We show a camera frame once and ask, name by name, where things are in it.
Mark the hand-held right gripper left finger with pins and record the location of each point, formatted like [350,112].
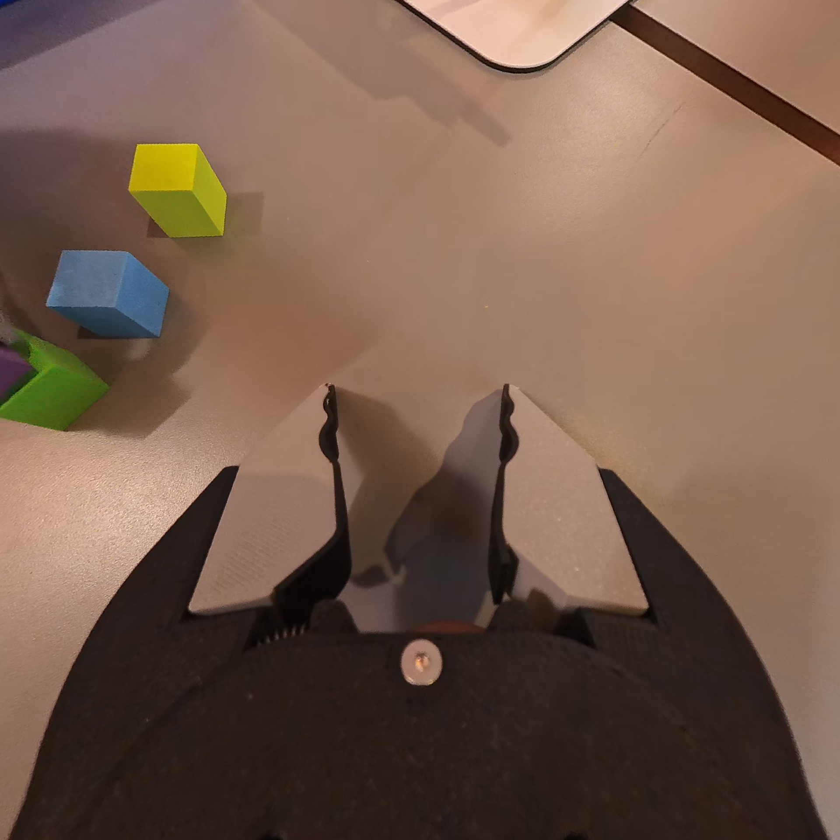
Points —
[275,525]

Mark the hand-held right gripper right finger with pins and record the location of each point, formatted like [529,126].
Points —
[568,525]

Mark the green foam cube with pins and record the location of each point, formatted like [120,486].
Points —
[52,387]

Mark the blue foam cube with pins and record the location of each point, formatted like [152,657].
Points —
[108,295]

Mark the purple foam cube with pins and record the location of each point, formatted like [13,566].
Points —
[12,374]

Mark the yellow foam cube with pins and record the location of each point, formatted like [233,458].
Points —
[177,190]

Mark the white document stand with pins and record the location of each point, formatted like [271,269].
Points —
[525,33]

